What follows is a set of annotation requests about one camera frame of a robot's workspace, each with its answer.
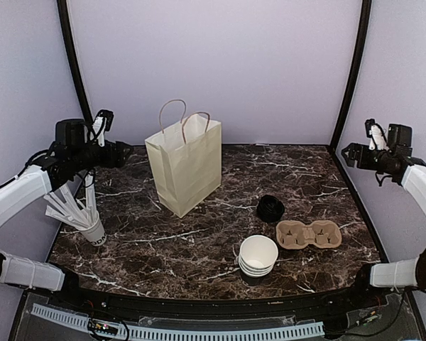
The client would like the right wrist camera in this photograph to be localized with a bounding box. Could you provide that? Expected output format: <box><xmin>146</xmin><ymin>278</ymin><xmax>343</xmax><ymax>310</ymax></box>
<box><xmin>365</xmin><ymin>119</ymin><xmax>388</xmax><ymax>151</ymax></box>

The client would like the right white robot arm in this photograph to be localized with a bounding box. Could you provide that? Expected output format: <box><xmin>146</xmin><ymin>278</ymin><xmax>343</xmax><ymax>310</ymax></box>
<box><xmin>341</xmin><ymin>119</ymin><xmax>426</xmax><ymax>308</ymax></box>

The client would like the grey slotted cable duct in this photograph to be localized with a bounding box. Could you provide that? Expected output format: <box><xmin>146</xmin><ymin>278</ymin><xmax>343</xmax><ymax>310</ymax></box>
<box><xmin>30</xmin><ymin>303</ymin><xmax>324</xmax><ymax>340</ymax></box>

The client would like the brown pulp cup carrier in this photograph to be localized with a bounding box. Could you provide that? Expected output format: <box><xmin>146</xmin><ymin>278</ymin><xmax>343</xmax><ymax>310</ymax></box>
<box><xmin>275</xmin><ymin>220</ymin><xmax>342</xmax><ymax>250</ymax></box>

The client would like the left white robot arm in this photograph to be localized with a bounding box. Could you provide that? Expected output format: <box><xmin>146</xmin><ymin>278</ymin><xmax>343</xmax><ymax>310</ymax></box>
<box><xmin>0</xmin><ymin>111</ymin><xmax>133</xmax><ymax>310</ymax></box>

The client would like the cream paper bag with handles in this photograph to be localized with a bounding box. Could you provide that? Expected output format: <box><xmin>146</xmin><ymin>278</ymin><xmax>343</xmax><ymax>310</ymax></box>
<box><xmin>145</xmin><ymin>109</ymin><xmax>222</xmax><ymax>218</ymax></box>

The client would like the black front frame rail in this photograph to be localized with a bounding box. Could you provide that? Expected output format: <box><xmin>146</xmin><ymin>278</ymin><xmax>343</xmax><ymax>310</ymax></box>
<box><xmin>18</xmin><ymin>268</ymin><xmax>400</xmax><ymax>320</ymax></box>

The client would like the stack of black coffee lids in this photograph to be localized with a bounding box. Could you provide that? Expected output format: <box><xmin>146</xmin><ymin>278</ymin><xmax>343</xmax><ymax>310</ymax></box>
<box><xmin>256</xmin><ymin>195</ymin><xmax>285</xmax><ymax>223</ymax></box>

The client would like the left black corner post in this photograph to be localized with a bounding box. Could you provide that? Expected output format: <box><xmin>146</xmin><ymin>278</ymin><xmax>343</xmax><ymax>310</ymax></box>
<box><xmin>56</xmin><ymin>0</ymin><xmax>93</xmax><ymax>124</ymax></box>

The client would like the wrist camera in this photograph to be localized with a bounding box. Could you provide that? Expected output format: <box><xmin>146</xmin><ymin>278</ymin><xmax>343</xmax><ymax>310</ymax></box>
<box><xmin>365</xmin><ymin>119</ymin><xmax>388</xmax><ymax>151</ymax></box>
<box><xmin>90</xmin><ymin>109</ymin><xmax>114</xmax><ymax>147</ymax></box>

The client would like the right black corner post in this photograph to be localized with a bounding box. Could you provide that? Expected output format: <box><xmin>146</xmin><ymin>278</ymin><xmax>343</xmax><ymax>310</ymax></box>
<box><xmin>329</xmin><ymin>0</ymin><xmax>372</xmax><ymax>153</ymax></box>

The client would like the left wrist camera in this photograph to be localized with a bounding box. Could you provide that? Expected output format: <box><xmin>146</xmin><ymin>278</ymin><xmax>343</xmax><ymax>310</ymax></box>
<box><xmin>90</xmin><ymin>109</ymin><xmax>114</xmax><ymax>147</ymax></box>

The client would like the black corner post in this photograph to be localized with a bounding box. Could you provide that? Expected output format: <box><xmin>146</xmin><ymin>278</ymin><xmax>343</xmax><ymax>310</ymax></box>
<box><xmin>329</xmin><ymin>0</ymin><xmax>372</xmax><ymax>153</ymax></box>
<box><xmin>56</xmin><ymin>0</ymin><xmax>93</xmax><ymax>124</ymax></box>

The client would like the white cup holding straws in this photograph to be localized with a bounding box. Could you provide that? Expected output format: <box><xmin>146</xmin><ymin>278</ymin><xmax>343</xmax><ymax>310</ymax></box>
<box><xmin>80</xmin><ymin>215</ymin><xmax>107</xmax><ymax>247</ymax></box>

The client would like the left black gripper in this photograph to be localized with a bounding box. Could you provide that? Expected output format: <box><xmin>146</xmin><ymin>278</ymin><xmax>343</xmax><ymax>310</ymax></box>
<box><xmin>70</xmin><ymin>139</ymin><xmax>134</xmax><ymax>173</ymax></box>

